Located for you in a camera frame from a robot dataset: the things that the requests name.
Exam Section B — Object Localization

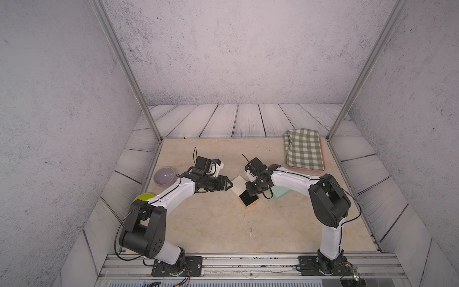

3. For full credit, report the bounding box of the cream jewelry box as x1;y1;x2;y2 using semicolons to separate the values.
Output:
230;176;246;196

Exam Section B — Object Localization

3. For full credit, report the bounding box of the mint green jewelry box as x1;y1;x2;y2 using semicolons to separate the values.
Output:
271;185;290;199

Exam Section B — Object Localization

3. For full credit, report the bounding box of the cream box black drawer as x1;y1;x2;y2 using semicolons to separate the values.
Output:
239;190;259;208

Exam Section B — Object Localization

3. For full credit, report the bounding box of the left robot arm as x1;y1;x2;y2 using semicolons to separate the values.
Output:
117;172;233;271

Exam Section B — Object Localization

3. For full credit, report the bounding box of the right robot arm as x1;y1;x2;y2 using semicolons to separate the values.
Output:
245;163;351;273

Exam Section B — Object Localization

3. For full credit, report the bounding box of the green checkered cloth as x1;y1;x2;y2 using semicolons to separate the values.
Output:
283;129;325;171

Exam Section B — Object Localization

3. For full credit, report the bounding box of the purple bowl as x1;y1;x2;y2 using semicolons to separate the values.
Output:
153;167;177;188

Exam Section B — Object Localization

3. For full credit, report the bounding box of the pink board under cloth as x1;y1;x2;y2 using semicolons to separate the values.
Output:
284;138;325;171

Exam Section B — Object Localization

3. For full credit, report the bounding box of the lime green bowl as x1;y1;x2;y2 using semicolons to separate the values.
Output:
135;193;154;202

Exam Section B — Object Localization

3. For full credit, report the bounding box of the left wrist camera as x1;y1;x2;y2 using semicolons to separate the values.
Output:
193;156;224;177

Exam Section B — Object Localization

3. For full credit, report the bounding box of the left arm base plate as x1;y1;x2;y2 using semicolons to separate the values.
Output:
151;255;203;277

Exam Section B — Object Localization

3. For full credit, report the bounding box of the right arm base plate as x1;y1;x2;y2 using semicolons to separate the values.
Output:
296;255;353;277

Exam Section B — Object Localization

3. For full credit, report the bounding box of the front aluminium rail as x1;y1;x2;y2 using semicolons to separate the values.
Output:
96;252;410;287

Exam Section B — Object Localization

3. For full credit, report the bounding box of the left aluminium frame post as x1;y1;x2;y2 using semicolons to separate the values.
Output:
90;0;163;142

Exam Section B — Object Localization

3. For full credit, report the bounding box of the aluminium frame post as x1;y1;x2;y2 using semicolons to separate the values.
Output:
90;0;163;142
326;0;409;142

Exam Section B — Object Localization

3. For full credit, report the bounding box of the right aluminium frame post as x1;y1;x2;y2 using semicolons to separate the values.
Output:
326;0;409;142

